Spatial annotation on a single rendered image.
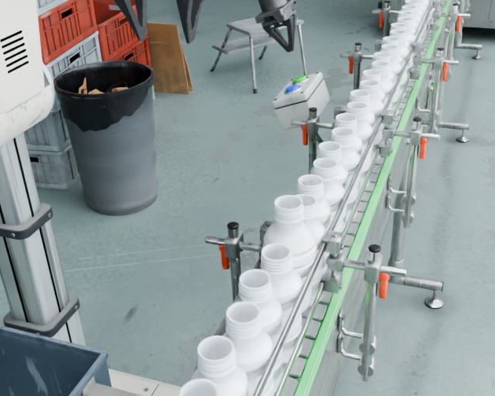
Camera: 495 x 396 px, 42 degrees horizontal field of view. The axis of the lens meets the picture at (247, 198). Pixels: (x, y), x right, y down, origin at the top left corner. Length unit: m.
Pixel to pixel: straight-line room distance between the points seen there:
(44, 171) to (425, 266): 1.95
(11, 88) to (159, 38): 3.24
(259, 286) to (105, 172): 2.32
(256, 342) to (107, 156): 2.35
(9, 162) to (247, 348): 0.74
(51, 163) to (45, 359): 2.43
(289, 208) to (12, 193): 0.66
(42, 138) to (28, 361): 2.38
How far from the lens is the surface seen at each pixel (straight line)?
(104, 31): 3.88
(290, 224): 0.81
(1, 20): 1.20
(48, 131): 3.36
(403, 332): 2.45
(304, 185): 0.92
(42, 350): 1.07
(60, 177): 3.46
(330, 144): 1.05
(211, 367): 0.65
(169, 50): 4.43
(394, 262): 2.48
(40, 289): 1.44
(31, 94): 1.26
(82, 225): 3.16
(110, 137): 2.95
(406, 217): 1.38
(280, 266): 0.78
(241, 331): 0.69
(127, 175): 3.06
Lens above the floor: 1.61
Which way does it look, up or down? 30 degrees down
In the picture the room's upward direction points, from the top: 3 degrees counter-clockwise
